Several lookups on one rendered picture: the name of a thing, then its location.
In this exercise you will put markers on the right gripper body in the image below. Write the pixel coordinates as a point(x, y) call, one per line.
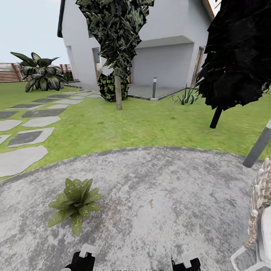
point(195, 266)

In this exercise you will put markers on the door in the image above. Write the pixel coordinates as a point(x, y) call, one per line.
point(196, 66)

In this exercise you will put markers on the pot plant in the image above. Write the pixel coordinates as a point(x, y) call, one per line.
point(75, 203)

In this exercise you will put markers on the garden chair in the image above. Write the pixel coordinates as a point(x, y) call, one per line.
point(260, 219)

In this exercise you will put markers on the fixed window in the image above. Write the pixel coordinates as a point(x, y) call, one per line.
point(97, 61)

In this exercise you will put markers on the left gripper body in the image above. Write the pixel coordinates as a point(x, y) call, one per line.
point(86, 263)

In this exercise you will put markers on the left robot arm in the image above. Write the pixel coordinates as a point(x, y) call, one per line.
point(83, 261)

